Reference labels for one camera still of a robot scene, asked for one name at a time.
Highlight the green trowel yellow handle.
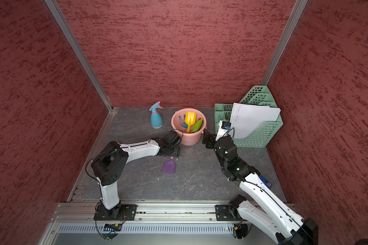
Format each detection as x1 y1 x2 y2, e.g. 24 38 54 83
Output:
191 119 203 133

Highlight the purple shovel pink handle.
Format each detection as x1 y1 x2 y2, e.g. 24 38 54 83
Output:
162 156 176 175

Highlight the blue fork yellow handle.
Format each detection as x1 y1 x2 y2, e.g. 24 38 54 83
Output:
179 115 188 129

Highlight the teal spray bottle pink trigger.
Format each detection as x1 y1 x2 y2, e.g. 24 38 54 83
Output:
149 101 163 129

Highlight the yellow shovel yellow handle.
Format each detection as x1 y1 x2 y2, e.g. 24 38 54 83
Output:
185 111 196 133

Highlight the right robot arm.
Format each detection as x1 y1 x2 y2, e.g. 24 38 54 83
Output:
202 130 319 245

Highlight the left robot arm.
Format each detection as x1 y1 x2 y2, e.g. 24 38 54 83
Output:
91 130 182 211

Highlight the pink plastic bucket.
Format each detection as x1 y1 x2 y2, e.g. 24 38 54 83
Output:
171 108 207 146

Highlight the white paper stack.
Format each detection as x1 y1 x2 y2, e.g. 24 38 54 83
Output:
230 103 281 139

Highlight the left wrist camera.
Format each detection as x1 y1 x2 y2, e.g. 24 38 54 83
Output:
164 130 182 146

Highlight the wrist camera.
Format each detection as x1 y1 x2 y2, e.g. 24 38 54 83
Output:
216 120 231 141
164 130 182 146

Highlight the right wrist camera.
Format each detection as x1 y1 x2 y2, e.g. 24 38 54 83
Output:
216 120 231 141

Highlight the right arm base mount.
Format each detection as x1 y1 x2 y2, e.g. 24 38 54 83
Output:
215 204 248 223

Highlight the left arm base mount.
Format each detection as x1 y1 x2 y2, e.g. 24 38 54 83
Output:
94 203 138 222

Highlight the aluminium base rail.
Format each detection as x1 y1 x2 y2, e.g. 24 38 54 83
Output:
39 200 274 245

